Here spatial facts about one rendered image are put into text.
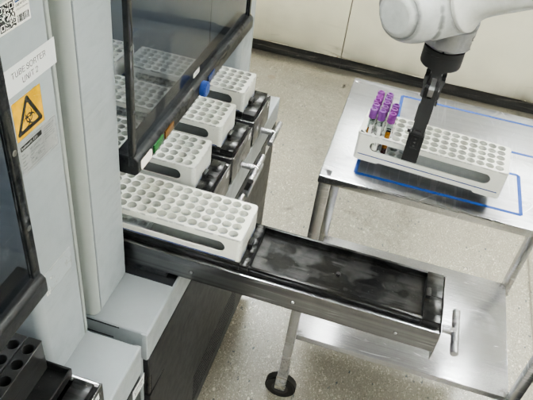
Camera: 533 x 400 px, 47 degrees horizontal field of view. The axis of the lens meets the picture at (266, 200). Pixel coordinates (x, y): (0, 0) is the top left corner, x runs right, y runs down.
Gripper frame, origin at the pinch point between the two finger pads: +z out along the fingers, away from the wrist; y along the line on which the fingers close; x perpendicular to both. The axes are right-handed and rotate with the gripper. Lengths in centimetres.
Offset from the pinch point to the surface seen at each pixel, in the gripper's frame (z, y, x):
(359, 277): 10.4, -32.6, 1.9
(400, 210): 91, 92, -3
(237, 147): 10.0, -7.3, 35.3
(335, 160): 8.7, -3.4, 14.4
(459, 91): 88, 202, -15
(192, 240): 10, -38, 32
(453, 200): 8.7, -4.9, -10.9
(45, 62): -33, -60, 40
